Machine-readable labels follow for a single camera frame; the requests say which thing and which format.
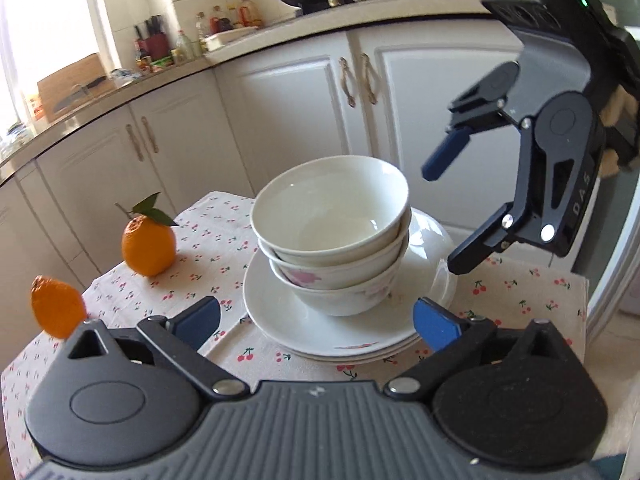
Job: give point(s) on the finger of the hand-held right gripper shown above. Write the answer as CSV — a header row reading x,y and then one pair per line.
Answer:
x,y
445,152
480,245

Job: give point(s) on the cooking oil bottle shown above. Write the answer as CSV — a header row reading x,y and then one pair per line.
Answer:
x,y
201,27

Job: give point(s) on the white floral bowl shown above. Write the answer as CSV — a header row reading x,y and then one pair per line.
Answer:
x,y
345,302
325,205
370,260

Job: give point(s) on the dark sauce bottle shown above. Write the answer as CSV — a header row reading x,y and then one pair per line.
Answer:
x,y
142,55

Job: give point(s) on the kitchen window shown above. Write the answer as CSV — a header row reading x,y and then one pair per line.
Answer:
x,y
30,20

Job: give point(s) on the orange liquid bottle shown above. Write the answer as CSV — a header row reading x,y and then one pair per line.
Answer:
x,y
245,12

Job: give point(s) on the orange with green leaf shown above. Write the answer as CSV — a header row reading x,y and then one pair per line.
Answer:
x,y
147,250

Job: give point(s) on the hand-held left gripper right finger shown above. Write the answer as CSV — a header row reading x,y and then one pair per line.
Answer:
x,y
435,325

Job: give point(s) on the person's right hand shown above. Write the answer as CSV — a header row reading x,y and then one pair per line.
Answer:
x,y
616,105

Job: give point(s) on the red sauce bottle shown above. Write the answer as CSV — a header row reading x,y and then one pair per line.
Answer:
x,y
217,22

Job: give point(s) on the orange with knobbed top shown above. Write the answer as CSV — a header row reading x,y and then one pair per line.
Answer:
x,y
57,307

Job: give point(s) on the green seasoning packet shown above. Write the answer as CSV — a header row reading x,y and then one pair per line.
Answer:
x,y
162,61

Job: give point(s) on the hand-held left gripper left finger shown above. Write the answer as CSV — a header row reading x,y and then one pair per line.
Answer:
x,y
197,322

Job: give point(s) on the cherry print tablecloth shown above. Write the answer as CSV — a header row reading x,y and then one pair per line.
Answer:
x,y
210,240

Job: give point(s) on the white rectangular tray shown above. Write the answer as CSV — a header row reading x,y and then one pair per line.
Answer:
x,y
230,35

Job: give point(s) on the clear plastic bottle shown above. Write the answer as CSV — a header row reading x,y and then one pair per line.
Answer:
x,y
183,47

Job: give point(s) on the wooden cutting board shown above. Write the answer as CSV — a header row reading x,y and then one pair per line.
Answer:
x,y
65,80

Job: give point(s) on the beige kitchen countertop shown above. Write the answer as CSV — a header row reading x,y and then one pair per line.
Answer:
x,y
280,24

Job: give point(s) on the red knife block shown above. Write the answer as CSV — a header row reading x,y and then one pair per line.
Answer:
x,y
156,45

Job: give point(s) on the kitchen knife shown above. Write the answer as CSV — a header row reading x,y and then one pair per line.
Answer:
x,y
95,82

